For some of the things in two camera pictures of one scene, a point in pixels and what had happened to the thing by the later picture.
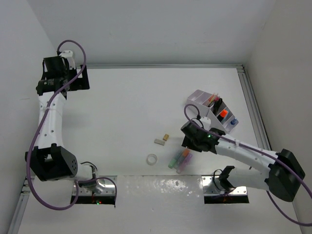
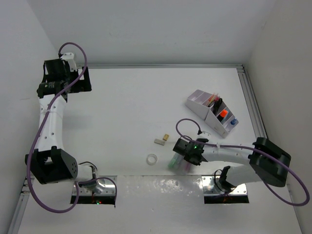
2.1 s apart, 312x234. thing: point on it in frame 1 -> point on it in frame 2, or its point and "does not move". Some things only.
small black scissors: [216, 107] does not move
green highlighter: [173, 162] does not move
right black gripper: [187, 143] -> [188, 160]
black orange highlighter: [223, 113] does not move
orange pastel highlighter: [182, 157] -> [183, 164]
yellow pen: [213, 98] does not move
